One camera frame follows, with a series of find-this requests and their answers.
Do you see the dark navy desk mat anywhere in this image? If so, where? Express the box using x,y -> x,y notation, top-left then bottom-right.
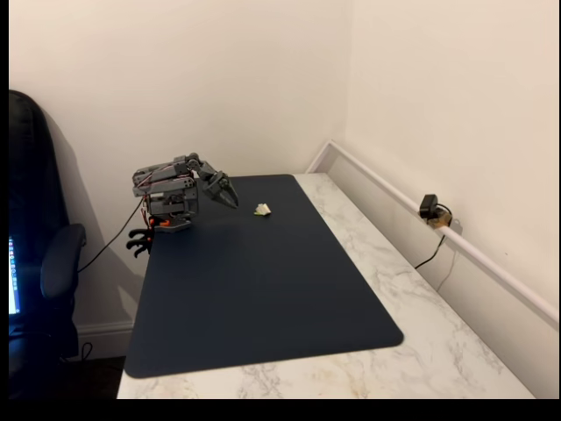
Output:
124,174 -> 405,380

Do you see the black orange table clamp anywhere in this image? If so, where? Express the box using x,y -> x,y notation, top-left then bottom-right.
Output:
126,218 -> 155,242
125,239 -> 154,260

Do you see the black office chair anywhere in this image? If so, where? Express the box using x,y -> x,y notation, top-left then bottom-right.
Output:
8,89 -> 88,400

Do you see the white baseboard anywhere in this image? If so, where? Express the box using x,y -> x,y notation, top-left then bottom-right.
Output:
75,320 -> 135,360

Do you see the black webcam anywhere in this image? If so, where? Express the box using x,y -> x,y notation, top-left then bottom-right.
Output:
418,193 -> 440,219

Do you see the laptop with lit screen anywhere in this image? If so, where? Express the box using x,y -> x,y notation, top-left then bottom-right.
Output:
8,236 -> 22,317

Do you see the white ledge trim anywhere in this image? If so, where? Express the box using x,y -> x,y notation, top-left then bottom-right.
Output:
304,139 -> 561,326

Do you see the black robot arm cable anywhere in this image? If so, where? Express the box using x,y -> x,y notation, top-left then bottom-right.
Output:
76,197 -> 146,273

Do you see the tan webcam mount block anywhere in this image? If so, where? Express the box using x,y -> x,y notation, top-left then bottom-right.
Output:
429,211 -> 453,231

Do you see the black webcam cable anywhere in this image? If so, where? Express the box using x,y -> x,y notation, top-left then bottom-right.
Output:
413,203 -> 453,270

